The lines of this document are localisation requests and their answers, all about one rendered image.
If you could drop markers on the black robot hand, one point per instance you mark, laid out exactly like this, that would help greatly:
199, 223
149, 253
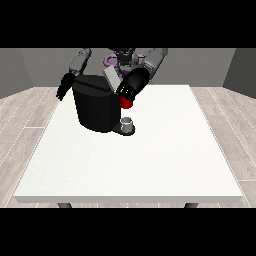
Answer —
64, 86
134, 82

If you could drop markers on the red pod holder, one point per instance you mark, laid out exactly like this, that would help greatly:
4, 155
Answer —
126, 102

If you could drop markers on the pale grey machine lid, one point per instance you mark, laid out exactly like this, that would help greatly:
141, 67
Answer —
112, 78

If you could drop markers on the black coffee machine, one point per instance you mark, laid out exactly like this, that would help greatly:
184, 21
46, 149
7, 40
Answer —
96, 106

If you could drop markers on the grey robot trunk purple rings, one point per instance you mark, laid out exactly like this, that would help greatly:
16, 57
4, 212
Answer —
122, 56

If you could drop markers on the small grey cup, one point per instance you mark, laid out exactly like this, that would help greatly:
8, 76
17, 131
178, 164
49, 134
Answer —
127, 124

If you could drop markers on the dark table leg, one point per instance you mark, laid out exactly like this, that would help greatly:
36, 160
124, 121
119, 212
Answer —
64, 205
191, 205

